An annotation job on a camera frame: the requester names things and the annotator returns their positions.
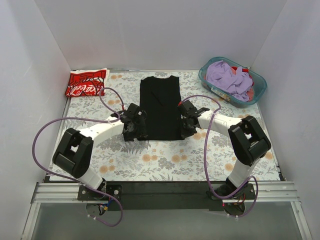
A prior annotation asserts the teal plastic basket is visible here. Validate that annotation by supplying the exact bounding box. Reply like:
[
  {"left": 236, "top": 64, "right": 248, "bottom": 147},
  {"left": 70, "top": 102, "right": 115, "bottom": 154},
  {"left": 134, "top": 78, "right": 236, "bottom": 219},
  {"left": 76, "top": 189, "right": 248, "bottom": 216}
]
[{"left": 198, "top": 56, "right": 267, "bottom": 108}]

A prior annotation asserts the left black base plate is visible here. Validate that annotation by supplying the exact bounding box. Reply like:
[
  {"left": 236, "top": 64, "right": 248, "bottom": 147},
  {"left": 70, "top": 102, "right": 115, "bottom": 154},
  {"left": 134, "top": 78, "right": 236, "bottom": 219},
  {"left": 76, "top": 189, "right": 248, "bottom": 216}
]
[{"left": 77, "top": 184, "right": 122, "bottom": 201}]

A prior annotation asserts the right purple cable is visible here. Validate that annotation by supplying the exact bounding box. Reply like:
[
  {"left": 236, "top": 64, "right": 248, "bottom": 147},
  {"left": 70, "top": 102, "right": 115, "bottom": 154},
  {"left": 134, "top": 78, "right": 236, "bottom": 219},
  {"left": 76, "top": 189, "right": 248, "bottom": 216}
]
[{"left": 177, "top": 94, "right": 259, "bottom": 219}]

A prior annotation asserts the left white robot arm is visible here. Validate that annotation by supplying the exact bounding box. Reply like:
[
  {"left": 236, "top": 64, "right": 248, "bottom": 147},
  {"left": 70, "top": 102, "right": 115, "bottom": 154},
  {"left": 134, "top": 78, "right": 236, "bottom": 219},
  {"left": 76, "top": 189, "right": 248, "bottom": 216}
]
[{"left": 52, "top": 103, "right": 147, "bottom": 200}]

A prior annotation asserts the black t-shirt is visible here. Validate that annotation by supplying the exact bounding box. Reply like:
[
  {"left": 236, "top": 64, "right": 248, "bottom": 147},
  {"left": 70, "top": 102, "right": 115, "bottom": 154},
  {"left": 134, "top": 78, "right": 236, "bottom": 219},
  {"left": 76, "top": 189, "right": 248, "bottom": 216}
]
[{"left": 139, "top": 75, "right": 183, "bottom": 141}]

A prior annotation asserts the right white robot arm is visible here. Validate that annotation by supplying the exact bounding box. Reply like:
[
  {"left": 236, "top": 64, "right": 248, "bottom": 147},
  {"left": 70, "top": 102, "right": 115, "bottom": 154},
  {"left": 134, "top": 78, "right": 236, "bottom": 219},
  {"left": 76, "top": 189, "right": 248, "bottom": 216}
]
[{"left": 177, "top": 100, "right": 272, "bottom": 200}]

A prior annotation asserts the lilac t-shirt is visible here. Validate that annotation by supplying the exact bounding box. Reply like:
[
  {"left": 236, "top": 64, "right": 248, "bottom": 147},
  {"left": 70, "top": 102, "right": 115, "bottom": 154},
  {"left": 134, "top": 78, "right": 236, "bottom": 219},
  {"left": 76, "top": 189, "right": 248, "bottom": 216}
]
[{"left": 205, "top": 60, "right": 253, "bottom": 102}]

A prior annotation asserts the folded red Coca-Cola shirt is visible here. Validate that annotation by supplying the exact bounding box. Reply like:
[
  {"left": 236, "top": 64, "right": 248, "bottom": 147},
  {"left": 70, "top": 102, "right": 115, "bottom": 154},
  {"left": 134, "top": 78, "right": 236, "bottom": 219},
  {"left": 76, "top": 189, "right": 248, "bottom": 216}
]
[{"left": 65, "top": 68, "right": 110, "bottom": 98}]

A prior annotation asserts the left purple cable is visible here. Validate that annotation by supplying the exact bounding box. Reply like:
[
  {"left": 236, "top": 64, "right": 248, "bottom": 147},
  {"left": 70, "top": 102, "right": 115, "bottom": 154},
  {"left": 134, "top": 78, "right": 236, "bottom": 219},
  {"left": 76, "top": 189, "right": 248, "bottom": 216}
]
[{"left": 31, "top": 87, "right": 126, "bottom": 227}]

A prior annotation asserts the aluminium mounting rail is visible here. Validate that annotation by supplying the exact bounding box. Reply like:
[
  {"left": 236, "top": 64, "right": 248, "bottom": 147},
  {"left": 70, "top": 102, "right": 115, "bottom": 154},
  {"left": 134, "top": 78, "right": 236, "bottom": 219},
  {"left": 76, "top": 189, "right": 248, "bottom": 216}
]
[{"left": 31, "top": 181, "right": 301, "bottom": 203}]

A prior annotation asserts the purple cable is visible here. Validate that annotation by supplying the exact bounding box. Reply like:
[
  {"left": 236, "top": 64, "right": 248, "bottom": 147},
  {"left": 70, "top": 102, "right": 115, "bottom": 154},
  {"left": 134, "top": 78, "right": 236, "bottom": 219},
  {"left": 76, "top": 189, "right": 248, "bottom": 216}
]
[
  {"left": 31, "top": 87, "right": 126, "bottom": 227},
  {"left": 177, "top": 94, "right": 259, "bottom": 219}
]

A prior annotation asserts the red garment in basket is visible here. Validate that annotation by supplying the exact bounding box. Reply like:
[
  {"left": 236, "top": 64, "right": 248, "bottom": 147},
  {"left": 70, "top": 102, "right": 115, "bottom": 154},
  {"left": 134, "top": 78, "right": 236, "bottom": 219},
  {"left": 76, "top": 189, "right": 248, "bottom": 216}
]
[{"left": 230, "top": 66, "right": 254, "bottom": 102}]

